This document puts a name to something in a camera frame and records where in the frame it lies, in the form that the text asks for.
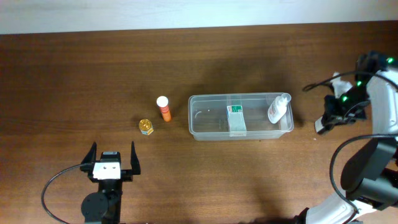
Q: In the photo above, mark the small jar gold lid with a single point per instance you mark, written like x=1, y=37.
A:
x=146, y=127

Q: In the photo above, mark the white spray bottle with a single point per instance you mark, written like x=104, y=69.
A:
x=278, y=108

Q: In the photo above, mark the dark bottle white cap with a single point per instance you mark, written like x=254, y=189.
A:
x=319, y=127

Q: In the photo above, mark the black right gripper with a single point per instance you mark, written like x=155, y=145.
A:
x=335, y=117

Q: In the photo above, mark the orange tablet tube white cap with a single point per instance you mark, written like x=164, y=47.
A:
x=163, y=104

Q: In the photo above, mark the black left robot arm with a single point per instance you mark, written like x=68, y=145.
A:
x=104, y=205

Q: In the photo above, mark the white green medicine box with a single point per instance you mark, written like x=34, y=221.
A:
x=236, y=122

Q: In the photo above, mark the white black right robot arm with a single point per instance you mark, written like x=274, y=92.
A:
x=367, y=184

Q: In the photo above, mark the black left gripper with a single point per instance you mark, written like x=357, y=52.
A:
x=127, y=175

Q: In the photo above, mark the clear plastic container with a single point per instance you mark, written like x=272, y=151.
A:
x=207, y=116

